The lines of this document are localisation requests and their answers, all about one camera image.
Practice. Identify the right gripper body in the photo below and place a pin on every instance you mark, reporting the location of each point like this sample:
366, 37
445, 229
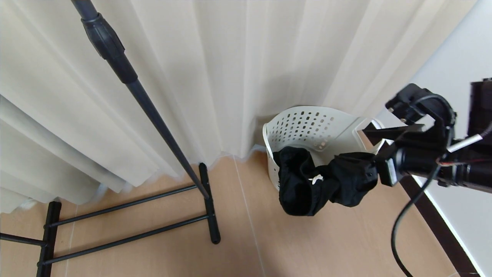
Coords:
419, 165

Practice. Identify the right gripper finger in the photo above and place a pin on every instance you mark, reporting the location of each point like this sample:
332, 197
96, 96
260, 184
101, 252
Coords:
403, 134

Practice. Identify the black shorts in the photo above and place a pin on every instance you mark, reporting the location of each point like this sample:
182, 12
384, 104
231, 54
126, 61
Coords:
296, 181

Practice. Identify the beige curtain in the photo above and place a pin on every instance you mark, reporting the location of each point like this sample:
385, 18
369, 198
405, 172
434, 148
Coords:
230, 57

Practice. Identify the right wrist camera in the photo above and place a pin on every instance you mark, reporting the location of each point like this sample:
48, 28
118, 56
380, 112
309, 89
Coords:
411, 102

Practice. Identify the white laundry basket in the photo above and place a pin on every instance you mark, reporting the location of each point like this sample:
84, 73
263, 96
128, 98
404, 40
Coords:
346, 130

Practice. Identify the black clothes rack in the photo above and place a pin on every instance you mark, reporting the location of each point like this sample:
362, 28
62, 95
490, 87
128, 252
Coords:
103, 38

